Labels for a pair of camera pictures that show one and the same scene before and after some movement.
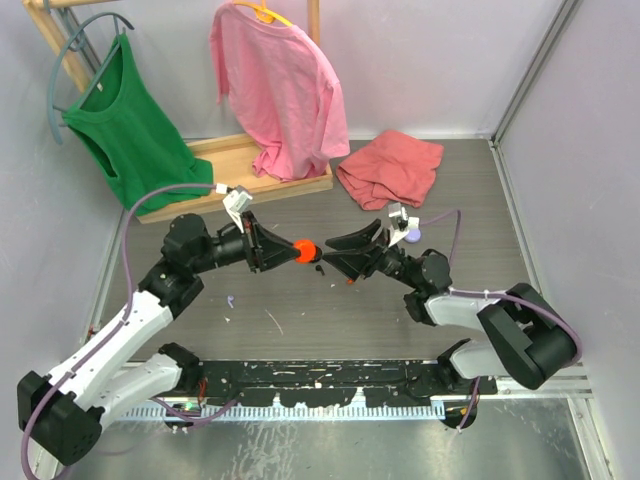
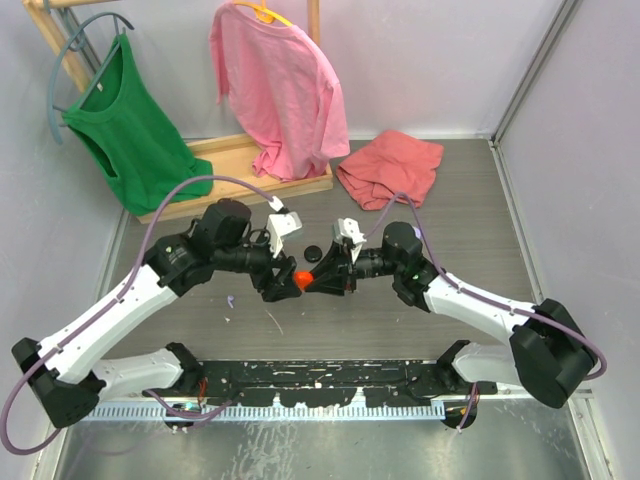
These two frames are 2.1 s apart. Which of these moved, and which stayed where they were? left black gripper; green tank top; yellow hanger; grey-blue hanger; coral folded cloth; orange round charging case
Moved: left black gripper; orange round charging case
Stayed: grey-blue hanger; green tank top; yellow hanger; coral folded cloth
